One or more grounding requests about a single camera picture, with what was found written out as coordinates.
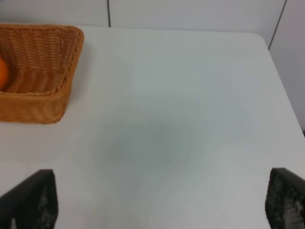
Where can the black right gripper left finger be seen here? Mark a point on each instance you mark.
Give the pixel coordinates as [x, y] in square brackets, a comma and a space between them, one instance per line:
[32, 204]

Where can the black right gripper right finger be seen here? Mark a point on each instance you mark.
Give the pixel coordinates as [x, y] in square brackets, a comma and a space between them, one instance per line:
[285, 200]

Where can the orange fruit with stem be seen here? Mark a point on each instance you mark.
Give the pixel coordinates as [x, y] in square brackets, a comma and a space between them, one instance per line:
[4, 74]

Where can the orange woven wicker basket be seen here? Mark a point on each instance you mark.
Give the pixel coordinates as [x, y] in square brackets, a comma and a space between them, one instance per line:
[41, 60]

